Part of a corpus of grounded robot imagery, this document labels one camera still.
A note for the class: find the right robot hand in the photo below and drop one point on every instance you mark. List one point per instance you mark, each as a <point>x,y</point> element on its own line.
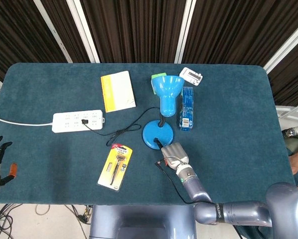
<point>175,154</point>

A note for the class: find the blue desk lamp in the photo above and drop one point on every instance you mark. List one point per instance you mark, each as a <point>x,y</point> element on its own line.
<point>167,87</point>

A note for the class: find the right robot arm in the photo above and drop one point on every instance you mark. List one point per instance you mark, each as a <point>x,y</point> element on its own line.
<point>238,214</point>

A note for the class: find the blue rectangular package box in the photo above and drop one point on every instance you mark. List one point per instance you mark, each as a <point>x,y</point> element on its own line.
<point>187,109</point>

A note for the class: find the yellow razor blister pack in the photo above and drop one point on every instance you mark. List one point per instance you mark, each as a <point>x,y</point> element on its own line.
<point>114,174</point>

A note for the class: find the teal table cloth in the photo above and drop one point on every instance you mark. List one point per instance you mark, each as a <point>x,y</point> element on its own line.
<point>226,112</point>

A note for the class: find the grey blue robot torso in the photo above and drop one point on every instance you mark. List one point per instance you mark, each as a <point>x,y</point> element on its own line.
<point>141,221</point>

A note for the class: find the small white plastic device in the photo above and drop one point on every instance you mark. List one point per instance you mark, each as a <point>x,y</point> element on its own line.
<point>190,76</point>

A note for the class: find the green foam cube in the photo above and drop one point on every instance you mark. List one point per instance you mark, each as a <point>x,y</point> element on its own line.
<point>159,74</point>

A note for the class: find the yellow and white notebook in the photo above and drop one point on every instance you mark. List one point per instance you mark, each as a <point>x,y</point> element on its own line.
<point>119,92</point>

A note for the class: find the white power strip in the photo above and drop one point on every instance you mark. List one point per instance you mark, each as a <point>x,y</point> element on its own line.
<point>64,123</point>

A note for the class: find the white metal rack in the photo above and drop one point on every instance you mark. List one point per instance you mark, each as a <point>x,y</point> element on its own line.
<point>292,114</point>

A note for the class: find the dark brown curtain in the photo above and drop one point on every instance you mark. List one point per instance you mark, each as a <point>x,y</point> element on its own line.
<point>139,30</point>

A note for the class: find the white frame post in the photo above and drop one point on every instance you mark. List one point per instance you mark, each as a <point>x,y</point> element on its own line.
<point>286,42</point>
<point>83,31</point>
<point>185,31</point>
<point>53,31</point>

